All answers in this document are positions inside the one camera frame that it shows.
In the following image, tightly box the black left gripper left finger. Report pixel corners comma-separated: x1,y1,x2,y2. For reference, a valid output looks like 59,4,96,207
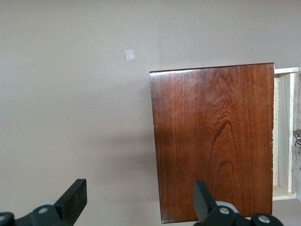
0,178,88,226

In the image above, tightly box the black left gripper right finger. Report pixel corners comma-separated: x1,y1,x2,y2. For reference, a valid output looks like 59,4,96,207
193,179,285,226

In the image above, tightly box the dark brown wooden cabinet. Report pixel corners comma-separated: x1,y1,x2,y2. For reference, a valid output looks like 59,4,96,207
149,62,275,224

